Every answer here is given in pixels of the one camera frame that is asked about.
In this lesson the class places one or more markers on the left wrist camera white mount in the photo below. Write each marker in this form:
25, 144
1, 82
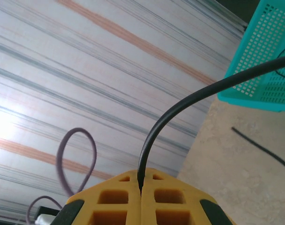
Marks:
45, 219

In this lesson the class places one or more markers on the striped enclosure panel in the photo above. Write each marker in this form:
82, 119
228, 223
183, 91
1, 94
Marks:
86, 70

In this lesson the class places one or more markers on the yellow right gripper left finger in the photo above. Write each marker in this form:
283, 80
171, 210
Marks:
133, 206

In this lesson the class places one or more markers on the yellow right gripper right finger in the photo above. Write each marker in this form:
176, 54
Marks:
149, 206

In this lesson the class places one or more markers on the teal plastic basket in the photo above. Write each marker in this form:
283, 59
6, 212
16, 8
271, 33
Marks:
254, 77

